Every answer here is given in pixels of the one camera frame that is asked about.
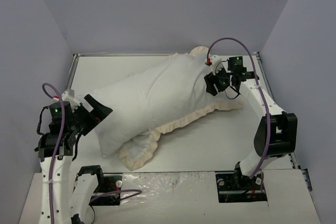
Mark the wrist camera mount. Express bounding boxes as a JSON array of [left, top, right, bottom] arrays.
[[51, 89, 80, 107], [205, 55, 225, 76]]

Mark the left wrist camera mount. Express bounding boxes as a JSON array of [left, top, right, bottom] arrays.
[[51, 89, 80, 107]]

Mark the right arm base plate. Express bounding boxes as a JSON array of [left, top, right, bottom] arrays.
[[215, 172, 267, 204]]

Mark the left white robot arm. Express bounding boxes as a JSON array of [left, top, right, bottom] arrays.
[[35, 94, 113, 223]]

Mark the white pillow insert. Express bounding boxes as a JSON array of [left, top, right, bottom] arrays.
[[88, 76, 171, 158]]

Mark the white pillowcase with cream ruffle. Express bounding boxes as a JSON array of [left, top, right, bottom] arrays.
[[119, 46, 244, 170]]

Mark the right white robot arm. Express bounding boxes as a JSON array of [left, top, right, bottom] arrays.
[[204, 55, 298, 189]]

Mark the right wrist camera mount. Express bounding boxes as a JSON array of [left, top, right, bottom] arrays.
[[205, 55, 225, 76]]

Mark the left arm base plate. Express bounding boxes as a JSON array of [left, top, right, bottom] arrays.
[[89, 174, 122, 206]]

